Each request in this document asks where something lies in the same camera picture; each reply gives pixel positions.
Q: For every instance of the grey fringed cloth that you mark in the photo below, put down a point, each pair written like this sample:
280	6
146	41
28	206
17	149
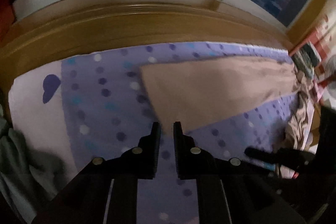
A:
15	161

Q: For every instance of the beige pink garment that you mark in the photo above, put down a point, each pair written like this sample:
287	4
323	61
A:
210	87

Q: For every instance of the wooden window sill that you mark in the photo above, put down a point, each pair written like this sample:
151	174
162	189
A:
131	24

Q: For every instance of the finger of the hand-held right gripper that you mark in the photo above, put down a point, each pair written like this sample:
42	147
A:
260	155

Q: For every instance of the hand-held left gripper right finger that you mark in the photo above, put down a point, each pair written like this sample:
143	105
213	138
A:
177	150

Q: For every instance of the stack of folded clothes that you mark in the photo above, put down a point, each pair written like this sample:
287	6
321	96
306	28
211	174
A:
305	58

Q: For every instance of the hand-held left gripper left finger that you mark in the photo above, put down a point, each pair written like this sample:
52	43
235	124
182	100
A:
157	150

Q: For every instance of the purple dotted bed sheet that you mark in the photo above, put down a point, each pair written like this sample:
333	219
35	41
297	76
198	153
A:
105	108

